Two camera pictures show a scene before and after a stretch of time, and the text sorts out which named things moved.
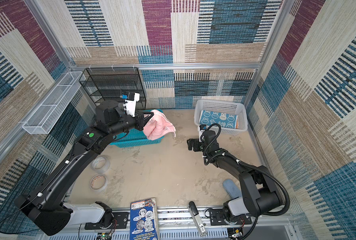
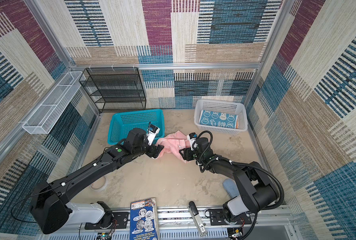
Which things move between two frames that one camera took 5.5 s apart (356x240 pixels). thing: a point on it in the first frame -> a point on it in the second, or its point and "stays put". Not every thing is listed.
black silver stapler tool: x=195 y=215 stays put
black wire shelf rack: x=110 y=83 stays put
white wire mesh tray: x=48 y=114 stays put
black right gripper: x=196 y=144 -> x=187 y=155
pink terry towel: x=158 y=126 -> x=173 y=142
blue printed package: x=143 y=220 stays put
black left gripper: x=140 y=121 -> x=152 y=153
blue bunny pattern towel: x=226 y=119 stays put
